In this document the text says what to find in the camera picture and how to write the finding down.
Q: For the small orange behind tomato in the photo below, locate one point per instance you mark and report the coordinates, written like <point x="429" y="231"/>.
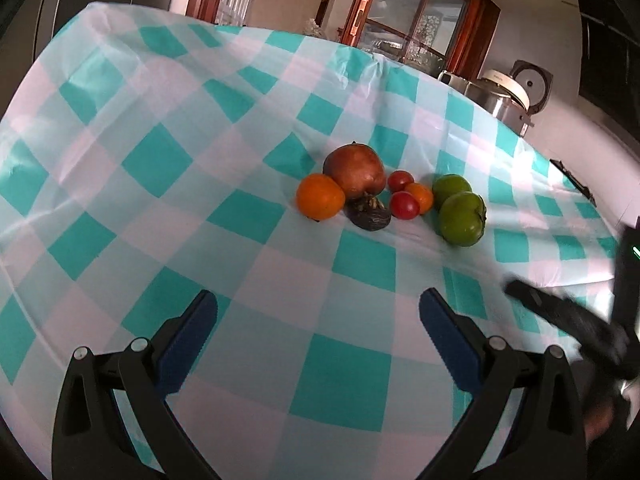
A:
<point x="422" y="194"/>

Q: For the white rice cooker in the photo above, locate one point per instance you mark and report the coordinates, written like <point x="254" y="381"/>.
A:
<point x="512" y="98"/>

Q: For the red cherry tomato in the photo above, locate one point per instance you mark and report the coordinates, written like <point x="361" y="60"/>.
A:
<point x="404" y="206"/>
<point x="398" y="180"/>

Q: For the dark wrinkled small fruit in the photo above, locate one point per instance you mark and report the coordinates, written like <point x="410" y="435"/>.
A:
<point x="368" y="213"/>

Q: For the black range hood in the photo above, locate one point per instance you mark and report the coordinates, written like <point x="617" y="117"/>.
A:
<point x="609" y="74"/>

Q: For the black gas stove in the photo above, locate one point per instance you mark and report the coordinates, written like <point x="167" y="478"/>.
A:
<point x="581" y="188"/>

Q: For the teal pink checkered tablecloth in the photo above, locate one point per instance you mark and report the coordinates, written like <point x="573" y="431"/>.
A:
<point x="147" y="156"/>

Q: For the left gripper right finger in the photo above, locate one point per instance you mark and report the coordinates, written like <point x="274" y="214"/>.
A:
<point x="487" y="368"/>

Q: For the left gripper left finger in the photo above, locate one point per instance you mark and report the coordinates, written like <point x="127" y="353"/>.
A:
<point x="153" y="369"/>

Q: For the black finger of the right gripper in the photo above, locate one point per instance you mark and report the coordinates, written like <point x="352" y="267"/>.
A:
<point x="560" y="309"/>

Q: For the green tomato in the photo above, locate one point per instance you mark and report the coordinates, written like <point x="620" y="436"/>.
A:
<point x="462" y="219"/>
<point x="449" y="185"/>

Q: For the orange tangerine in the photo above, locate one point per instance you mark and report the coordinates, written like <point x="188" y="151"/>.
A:
<point x="319" y="198"/>

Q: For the dark red pomegranate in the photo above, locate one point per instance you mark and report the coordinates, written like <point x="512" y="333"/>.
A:
<point x="356" y="169"/>

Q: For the wooden glass door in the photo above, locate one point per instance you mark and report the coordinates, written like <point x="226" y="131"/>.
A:
<point x="428" y="35"/>

